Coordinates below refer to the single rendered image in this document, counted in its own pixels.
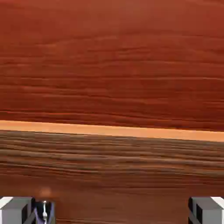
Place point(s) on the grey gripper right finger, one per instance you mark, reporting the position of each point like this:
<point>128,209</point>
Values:
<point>210,212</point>

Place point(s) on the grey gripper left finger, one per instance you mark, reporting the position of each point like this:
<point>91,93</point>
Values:
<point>14,211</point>

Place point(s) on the brown wooden cabinet door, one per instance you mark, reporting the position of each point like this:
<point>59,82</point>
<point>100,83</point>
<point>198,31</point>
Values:
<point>112,61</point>
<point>112,171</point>

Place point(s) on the red-brown wooden cabinet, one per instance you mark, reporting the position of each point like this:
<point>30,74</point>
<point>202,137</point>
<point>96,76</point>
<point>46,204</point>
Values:
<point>112,131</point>

